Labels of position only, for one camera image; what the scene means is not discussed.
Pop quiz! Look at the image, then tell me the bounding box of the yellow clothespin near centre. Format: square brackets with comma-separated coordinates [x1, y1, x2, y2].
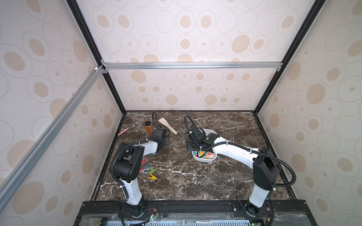
[148, 174, 157, 180]

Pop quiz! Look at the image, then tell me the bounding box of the white plastic storage box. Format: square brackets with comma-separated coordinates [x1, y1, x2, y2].
[192, 129, 217, 163]

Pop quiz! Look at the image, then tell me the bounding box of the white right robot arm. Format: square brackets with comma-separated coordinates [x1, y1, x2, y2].
[186, 125, 297, 217]

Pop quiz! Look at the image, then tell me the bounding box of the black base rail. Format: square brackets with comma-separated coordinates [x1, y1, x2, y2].
[74, 200, 317, 226]

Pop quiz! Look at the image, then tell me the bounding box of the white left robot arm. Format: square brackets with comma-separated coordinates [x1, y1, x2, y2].
[109, 126, 170, 216]

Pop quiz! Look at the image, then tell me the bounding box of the dark red clothespin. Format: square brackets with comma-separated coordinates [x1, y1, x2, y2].
[141, 158, 147, 165]

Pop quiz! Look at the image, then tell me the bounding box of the horizontal aluminium rail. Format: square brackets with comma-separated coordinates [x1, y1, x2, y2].
[104, 61, 283, 70]

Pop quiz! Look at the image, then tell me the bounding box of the wooden spatula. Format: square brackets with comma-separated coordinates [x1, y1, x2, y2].
[158, 118, 178, 135]

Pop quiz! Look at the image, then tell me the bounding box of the left diagonal aluminium rail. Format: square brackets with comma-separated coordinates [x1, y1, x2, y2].
[1, 65, 104, 211]

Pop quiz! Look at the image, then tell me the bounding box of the amber jar black lid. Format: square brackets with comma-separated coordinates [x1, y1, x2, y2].
[144, 121, 153, 135]

